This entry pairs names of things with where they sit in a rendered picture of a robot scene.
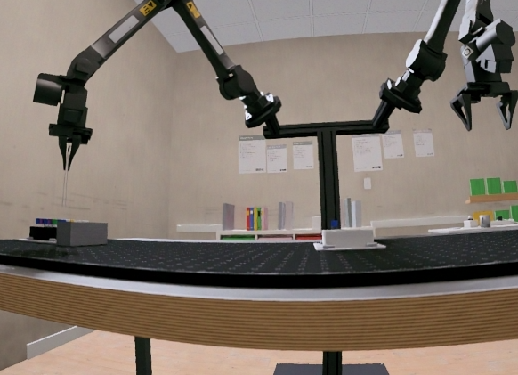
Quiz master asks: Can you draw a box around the black vial rack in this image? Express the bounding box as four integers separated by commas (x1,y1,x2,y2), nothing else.
29,226,57,241

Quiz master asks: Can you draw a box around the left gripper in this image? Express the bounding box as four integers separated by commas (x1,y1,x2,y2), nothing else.
449,82,518,131

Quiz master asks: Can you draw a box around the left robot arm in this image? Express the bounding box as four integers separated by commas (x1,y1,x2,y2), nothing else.
387,0,515,108

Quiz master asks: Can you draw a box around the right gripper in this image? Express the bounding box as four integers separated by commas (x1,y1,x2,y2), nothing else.
48,123,93,171

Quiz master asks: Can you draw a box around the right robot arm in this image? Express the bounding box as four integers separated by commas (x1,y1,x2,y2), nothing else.
33,0,276,127

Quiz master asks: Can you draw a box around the white rectangular tube rack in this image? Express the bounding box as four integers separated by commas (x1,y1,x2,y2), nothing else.
322,228,374,248

